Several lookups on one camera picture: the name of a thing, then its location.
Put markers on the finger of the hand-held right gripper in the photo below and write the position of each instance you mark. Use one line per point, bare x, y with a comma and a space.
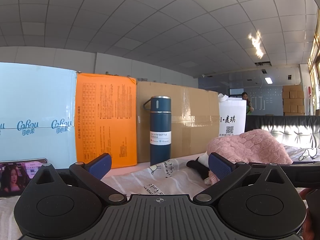
258, 167

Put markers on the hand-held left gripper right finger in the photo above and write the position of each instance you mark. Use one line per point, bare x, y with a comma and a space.
220, 166

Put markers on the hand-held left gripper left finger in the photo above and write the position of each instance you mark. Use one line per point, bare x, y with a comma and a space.
101, 165

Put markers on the pink knit sweater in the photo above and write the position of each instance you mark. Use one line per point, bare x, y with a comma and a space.
250, 145

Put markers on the person's right hand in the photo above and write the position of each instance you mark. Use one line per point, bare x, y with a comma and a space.
313, 212

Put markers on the white garment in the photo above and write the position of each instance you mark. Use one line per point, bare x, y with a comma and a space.
204, 160

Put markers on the black cloth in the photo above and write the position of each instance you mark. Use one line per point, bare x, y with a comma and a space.
197, 166

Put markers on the orange carton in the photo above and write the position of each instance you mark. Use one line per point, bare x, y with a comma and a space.
105, 120

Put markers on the black leather sofa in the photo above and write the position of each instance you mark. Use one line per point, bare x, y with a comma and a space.
287, 127

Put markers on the white paper bag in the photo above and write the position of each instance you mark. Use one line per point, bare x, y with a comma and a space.
231, 115

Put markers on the printed cartoon bedsheet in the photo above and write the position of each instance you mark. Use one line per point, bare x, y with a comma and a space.
155, 177

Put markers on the brown cardboard carton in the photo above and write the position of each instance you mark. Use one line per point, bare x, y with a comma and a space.
192, 115

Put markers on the dark blue vacuum bottle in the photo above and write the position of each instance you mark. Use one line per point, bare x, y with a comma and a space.
160, 120

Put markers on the stack of cardboard boxes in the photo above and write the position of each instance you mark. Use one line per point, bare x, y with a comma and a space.
293, 100

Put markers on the ceiling light panel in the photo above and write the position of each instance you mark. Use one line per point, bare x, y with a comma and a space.
268, 80

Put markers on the smartphone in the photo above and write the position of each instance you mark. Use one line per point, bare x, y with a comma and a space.
12, 177

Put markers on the light blue carton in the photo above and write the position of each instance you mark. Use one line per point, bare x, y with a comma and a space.
37, 100

